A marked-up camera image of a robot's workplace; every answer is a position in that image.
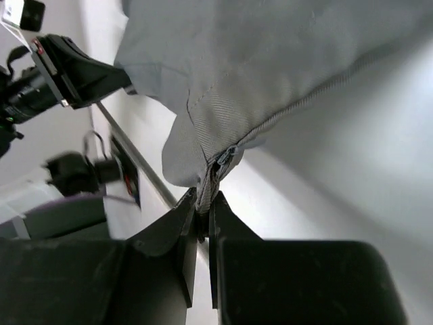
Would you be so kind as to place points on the aluminium table front rail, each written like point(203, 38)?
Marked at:
point(137, 158)

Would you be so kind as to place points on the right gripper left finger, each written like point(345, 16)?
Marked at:
point(146, 279)

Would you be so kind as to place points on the grey pleated skirt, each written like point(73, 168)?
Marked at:
point(230, 70)

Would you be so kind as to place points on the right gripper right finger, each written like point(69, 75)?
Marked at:
point(258, 281)

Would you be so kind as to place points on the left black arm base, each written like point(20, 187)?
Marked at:
point(73, 172)

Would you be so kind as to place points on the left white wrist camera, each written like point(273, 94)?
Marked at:
point(23, 14)

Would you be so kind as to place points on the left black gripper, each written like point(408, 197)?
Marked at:
point(64, 75)

